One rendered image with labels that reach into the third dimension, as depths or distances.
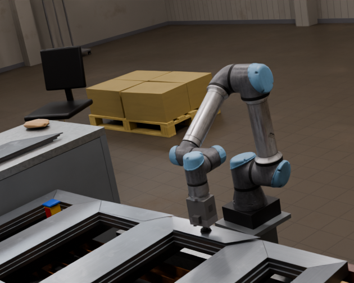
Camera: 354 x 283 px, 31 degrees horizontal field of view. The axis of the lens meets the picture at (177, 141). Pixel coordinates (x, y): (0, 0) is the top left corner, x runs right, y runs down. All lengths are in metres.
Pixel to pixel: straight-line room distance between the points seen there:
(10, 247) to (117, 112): 4.46
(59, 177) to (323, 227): 1.83
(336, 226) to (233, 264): 2.14
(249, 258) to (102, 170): 1.36
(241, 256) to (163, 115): 4.35
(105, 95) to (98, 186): 3.78
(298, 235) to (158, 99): 2.74
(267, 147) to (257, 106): 0.18
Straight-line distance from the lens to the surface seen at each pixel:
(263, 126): 2.59
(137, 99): 6.66
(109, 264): 2.33
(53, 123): 3.62
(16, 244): 2.69
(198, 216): 2.34
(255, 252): 2.23
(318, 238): 4.12
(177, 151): 2.44
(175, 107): 6.55
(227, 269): 2.15
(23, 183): 3.09
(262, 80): 2.51
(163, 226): 2.52
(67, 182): 3.24
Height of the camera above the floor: 1.93
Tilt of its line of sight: 18 degrees down
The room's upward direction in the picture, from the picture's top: 10 degrees counter-clockwise
